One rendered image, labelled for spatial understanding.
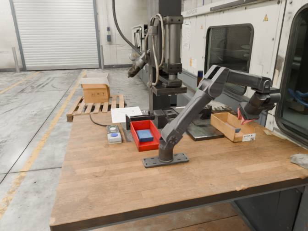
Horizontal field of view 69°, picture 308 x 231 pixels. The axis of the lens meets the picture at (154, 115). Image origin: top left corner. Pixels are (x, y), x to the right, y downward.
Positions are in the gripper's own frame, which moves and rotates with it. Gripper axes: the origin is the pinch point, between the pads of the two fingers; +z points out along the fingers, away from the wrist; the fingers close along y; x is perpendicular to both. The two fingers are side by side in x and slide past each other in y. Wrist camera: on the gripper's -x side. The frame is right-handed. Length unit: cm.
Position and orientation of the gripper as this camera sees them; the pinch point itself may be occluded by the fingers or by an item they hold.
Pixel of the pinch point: (241, 121)
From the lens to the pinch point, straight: 124.5
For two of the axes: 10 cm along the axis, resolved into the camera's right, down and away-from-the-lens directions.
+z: -1.4, 6.1, 7.8
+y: -1.9, -7.9, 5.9
